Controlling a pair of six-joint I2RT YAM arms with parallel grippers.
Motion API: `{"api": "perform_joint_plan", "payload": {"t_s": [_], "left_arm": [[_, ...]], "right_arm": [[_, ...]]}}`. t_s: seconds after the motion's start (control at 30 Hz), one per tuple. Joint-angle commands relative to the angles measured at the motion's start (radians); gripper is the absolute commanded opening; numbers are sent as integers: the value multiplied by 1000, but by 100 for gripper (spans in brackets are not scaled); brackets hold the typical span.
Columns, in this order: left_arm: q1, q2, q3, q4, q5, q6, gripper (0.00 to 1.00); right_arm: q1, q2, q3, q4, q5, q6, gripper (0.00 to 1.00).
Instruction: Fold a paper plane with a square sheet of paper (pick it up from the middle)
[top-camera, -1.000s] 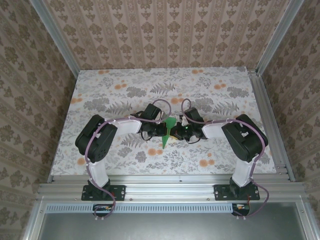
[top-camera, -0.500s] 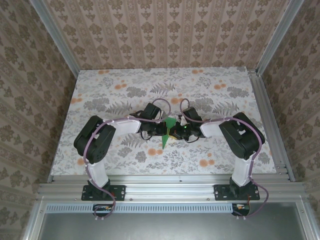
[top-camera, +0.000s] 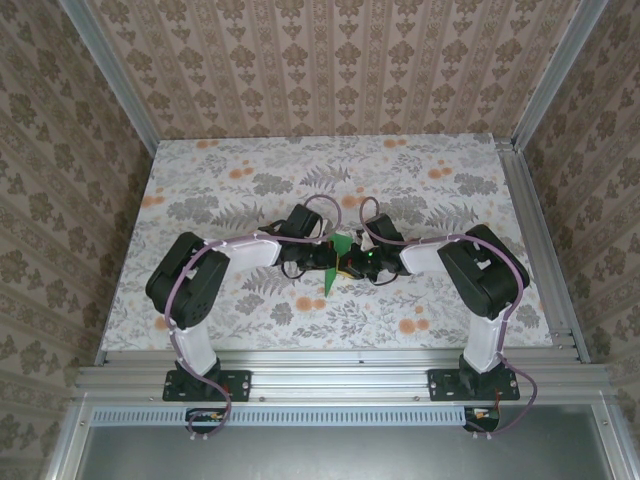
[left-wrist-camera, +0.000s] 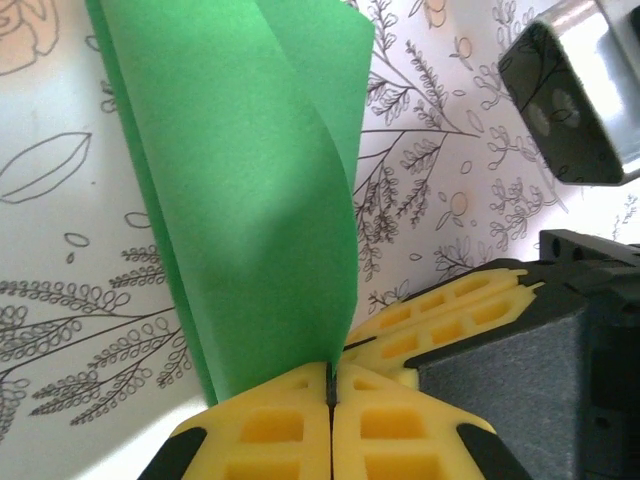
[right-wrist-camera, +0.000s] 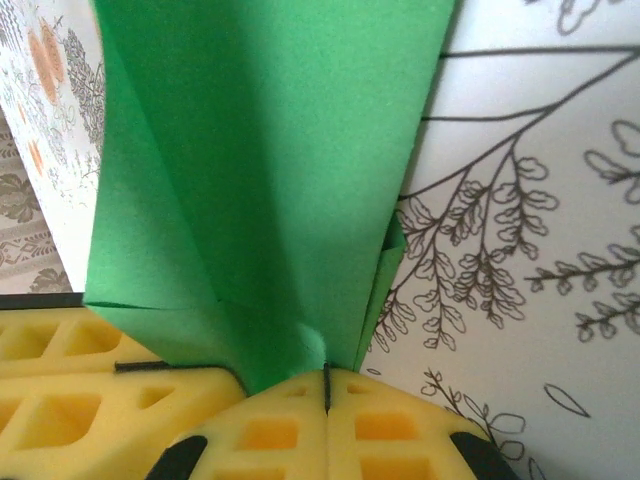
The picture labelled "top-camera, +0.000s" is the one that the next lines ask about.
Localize aluminium lower frame bar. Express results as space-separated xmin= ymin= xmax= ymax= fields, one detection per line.
xmin=42 ymin=394 xmax=96 ymax=480
xmin=589 ymin=394 xmax=640 ymax=480

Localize aluminium frame post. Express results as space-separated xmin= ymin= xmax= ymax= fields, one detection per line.
xmin=510 ymin=0 xmax=610 ymax=151
xmin=58 ymin=0 xmax=160 ymax=156

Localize grey metal sheet panel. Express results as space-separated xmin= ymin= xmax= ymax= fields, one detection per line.
xmin=74 ymin=423 xmax=611 ymax=480

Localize slotted white cable duct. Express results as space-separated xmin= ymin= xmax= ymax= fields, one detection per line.
xmin=91 ymin=405 xmax=469 ymax=427

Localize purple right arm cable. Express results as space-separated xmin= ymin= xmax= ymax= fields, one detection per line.
xmin=359 ymin=196 xmax=539 ymax=441

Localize green square paper sheet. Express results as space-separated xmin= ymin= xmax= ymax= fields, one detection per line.
xmin=322 ymin=232 xmax=354 ymax=300

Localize aluminium side rail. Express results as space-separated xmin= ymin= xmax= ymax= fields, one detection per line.
xmin=494 ymin=139 xmax=594 ymax=365

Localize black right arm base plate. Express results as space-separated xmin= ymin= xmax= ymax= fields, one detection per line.
xmin=428 ymin=367 xmax=521 ymax=403

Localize thin black left gripper cable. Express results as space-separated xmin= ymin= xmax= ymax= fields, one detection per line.
xmin=279 ymin=262 xmax=314 ymax=281

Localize aluminium frame rail long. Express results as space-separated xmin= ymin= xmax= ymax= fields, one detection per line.
xmin=72 ymin=348 xmax=616 ymax=405

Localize black connector board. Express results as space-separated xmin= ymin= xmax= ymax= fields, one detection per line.
xmin=185 ymin=407 xmax=229 ymax=435
xmin=462 ymin=405 xmax=502 ymax=434

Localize floral printed table mat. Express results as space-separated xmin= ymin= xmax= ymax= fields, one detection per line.
xmin=99 ymin=133 xmax=557 ymax=352

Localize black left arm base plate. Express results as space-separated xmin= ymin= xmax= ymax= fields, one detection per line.
xmin=162 ymin=368 xmax=252 ymax=403

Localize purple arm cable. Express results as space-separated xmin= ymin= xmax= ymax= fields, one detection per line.
xmin=359 ymin=196 xmax=539 ymax=441
xmin=164 ymin=193 xmax=345 ymax=444

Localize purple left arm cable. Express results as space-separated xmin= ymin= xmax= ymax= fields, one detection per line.
xmin=164 ymin=193 xmax=345 ymax=444

